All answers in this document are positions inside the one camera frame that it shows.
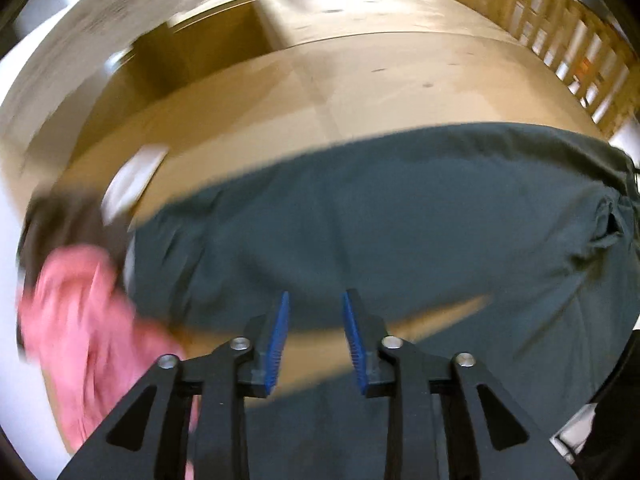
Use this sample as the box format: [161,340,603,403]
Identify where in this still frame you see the pink cloth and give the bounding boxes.
[17,244,201,480]

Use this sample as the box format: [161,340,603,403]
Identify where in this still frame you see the cardboard box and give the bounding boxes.
[107,2,286,113]

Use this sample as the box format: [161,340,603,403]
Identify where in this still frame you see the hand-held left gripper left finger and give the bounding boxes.
[56,291,291,480]

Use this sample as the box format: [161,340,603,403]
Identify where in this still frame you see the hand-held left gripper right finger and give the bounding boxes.
[341,288,581,480]

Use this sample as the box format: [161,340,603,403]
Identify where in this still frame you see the wooden slatted fence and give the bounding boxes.
[395,0,636,138]

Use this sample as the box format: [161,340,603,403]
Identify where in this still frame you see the dark brown cloth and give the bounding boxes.
[17,191,136,291]

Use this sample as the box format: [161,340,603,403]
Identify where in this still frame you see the dark green pants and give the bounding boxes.
[127,122,640,480]

